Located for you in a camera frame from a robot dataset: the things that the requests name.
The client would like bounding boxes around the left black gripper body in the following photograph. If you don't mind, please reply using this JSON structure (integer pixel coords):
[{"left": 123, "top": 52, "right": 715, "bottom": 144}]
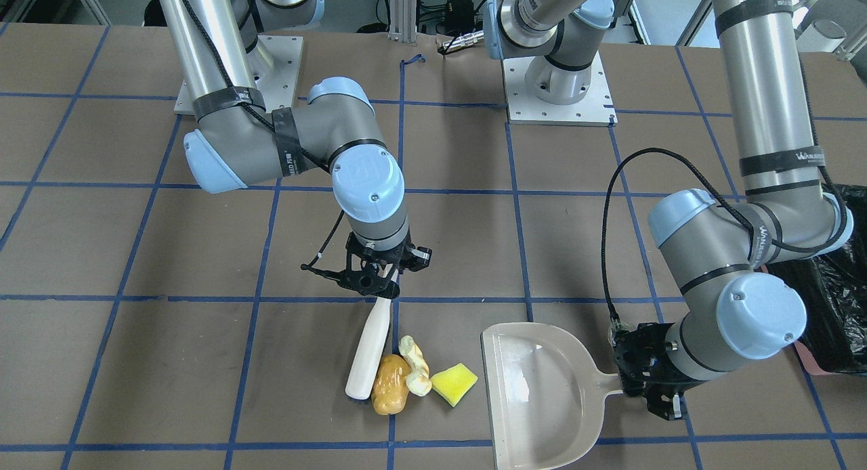
[{"left": 611, "top": 321, "right": 685, "bottom": 421}]

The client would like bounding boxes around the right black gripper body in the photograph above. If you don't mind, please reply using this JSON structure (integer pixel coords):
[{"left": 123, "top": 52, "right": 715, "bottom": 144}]
[{"left": 301, "top": 233, "right": 431, "bottom": 299}]

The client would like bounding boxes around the beige plastic dustpan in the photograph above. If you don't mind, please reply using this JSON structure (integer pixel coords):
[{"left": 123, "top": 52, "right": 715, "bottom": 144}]
[{"left": 481, "top": 322, "right": 622, "bottom": 469}]

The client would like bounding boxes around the beige hand brush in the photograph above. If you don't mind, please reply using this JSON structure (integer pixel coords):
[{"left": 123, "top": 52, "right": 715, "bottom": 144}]
[{"left": 345, "top": 297, "right": 392, "bottom": 401}]

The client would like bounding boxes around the orange bread roll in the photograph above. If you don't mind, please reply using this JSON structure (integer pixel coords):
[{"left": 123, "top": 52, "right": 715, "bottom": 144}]
[{"left": 371, "top": 355, "right": 411, "bottom": 416}]

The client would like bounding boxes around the yellow green sponge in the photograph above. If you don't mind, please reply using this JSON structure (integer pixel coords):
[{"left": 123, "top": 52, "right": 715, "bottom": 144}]
[{"left": 430, "top": 363, "right": 479, "bottom": 408}]

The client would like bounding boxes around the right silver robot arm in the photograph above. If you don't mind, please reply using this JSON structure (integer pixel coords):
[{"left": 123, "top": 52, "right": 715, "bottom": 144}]
[{"left": 159, "top": 0, "right": 431, "bottom": 299}]

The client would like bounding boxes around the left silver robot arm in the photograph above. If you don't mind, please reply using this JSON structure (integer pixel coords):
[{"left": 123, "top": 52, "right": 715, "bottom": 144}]
[{"left": 607, "top": 0, "right": 854, "bottom": 420}]

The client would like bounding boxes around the black lined trash bin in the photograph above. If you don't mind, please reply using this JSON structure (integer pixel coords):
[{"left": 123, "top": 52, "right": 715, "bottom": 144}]
[{"left": 767, "top": 185, "right": 866, "bottom": 374}]

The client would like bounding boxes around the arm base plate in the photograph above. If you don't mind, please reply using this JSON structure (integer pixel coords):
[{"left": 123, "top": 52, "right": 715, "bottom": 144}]
[
  {"left": 174, "top": 35, "right": 303, "bottom": 116},
  {"left": 502, "top": 54, "right": 618, "bottom": 127}
]

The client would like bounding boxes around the aluminium frame post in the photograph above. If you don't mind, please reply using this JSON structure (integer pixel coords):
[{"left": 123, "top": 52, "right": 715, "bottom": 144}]
[{"left": 387, "top": 0, "right": 419, "bottom": 46}]

